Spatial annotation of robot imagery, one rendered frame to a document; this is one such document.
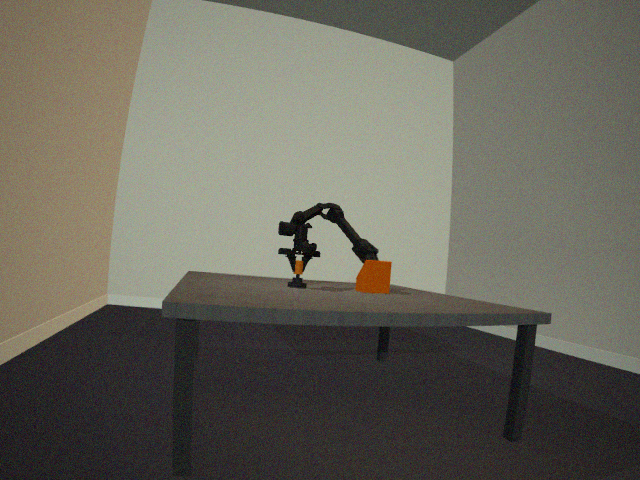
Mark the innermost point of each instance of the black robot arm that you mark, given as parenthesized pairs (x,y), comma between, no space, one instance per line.
(361,247)

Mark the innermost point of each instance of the dark grey round pedestal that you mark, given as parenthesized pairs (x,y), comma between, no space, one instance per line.
(297,283)

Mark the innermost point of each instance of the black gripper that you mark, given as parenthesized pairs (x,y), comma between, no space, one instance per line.
(291,254)

